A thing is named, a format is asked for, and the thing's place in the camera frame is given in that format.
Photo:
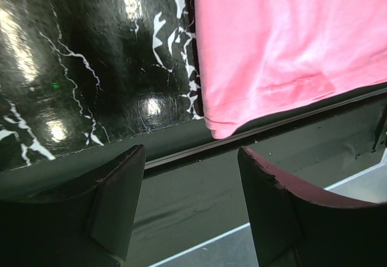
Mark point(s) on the light pink t-shirt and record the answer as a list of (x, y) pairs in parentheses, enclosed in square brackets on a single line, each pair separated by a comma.
[(262, 57)]

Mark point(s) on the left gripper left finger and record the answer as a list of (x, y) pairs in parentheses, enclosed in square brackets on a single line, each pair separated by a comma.
[(86, 221)]

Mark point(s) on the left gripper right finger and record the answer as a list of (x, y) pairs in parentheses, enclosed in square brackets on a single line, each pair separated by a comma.
[(296, 223)]

